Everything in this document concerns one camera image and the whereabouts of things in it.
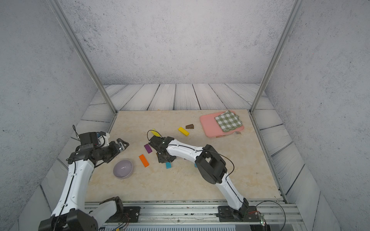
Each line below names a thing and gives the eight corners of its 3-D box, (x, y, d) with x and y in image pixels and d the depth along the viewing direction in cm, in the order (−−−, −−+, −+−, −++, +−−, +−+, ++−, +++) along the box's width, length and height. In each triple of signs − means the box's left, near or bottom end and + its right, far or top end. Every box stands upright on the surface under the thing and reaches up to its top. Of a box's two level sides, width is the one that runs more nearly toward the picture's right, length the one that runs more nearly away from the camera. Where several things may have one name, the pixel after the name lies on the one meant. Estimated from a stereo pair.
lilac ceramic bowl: (114, 180, 86) (110, 176, 82) (119, 163, 93) (116, 159, 89) (131, 180, 86) (128, 176, 82) (136, 163, 93) (133, 159, 89)
